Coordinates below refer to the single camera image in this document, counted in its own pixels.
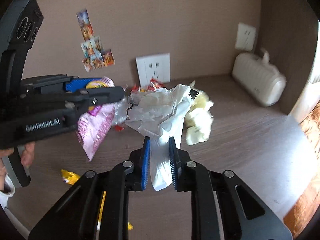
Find wooden shelf unit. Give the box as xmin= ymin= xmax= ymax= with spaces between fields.
xmin=7 ymin=0 xmax=319 ymax=117

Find white tissue box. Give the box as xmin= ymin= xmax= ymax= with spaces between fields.
xmin=231 ymin=49 xmax=287 ymax=107

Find crumpled yellow tissue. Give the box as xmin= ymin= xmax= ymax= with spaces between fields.
xmin=185 ymin=80 xmax=215 ymax=145

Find white plastic bag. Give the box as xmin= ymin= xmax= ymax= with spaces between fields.
xmin=124 ymin=84 xmax=200 ymax=192

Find white wall socket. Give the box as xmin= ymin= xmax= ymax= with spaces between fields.
xmin=136 ymin=52 xmax=171 ymax=87
xmin=235 ymin=22 xmax=257 ymax=52

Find orange blanket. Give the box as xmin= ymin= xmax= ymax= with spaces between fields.
xmin=282 ymin=102 xmax=320 ymax=238

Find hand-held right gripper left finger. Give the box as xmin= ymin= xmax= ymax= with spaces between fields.
xmin=28 ymin=136 xmax=151 ymax=240

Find strip of picture stickers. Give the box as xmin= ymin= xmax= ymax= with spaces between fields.
xmin=76 ymin=9 xmax=115 ymax=72

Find crumpled clear wrap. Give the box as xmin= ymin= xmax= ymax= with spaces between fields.
xmin=112 ymin=97 xmax=131 ymax=127

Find pink snack packet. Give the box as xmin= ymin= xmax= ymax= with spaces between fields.
xmin=76 ymin=77 xmax=115 ymax=162

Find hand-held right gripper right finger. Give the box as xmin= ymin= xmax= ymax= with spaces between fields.
xmin=168 ymin=136 xmax=293 ymax=240

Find person's left hand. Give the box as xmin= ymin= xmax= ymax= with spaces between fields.
xmin=0 ymin=142 xmax=35 ymax=192

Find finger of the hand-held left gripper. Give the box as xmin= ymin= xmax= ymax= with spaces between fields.
xmin=64 ymin=76 xmax=115 ymax=92
xmin=65 ymin=86 xmax=126 ymax=113

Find yellow snack packet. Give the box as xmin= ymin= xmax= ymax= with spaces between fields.
xmin=97 ymin=191 xmax=133 ymax=231

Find red candy wrappers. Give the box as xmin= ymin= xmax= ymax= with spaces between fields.
xmin=132 ymin=78 xmax=164 ymax=93

